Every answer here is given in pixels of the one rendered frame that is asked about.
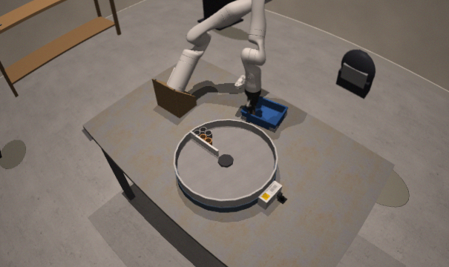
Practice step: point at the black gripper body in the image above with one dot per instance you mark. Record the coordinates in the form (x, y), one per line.
(251, 95)

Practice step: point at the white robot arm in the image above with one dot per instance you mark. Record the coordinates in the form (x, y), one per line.
(200, 37)

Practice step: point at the blue crate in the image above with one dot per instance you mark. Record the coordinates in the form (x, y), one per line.
(266, 110)

